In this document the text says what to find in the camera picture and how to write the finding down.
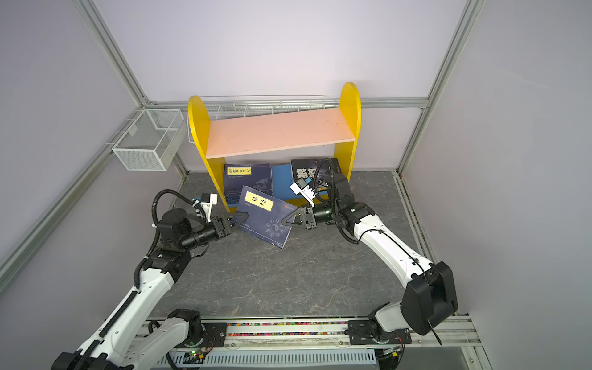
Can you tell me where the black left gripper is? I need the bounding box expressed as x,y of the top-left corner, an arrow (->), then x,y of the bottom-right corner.
180,213 -> 248,251

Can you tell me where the navy book with flower emblem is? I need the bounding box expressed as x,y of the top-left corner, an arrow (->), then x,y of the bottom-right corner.
236,186 -> 297,249

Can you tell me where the dark wolf cover book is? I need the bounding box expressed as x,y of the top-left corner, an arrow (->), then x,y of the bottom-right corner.
291,158 -> 342,187

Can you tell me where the navy book lowest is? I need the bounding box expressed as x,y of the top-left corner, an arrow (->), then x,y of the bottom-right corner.
224,163 -> 273,196

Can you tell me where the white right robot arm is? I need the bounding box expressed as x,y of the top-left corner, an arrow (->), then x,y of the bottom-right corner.
282,174 -> 459,343

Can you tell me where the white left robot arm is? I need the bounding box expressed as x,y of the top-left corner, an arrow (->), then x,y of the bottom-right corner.
52,189 -> 248,369

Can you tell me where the yellow wooden bookshelf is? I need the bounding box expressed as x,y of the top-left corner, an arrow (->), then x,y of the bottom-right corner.
187,83 -> 362,211

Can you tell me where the white mesh basket left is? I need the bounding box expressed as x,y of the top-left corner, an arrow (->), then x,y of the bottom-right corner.
112,109 -> 187,172

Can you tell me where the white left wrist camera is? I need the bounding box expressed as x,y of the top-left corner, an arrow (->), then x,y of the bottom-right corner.
192,193 -> 218,223

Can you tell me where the white wire basket rear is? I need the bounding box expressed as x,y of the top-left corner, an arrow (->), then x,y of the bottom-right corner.
200,95 -> 332,121

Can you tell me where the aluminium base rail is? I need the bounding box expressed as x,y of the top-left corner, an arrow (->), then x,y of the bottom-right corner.
156,309 -> 491,369

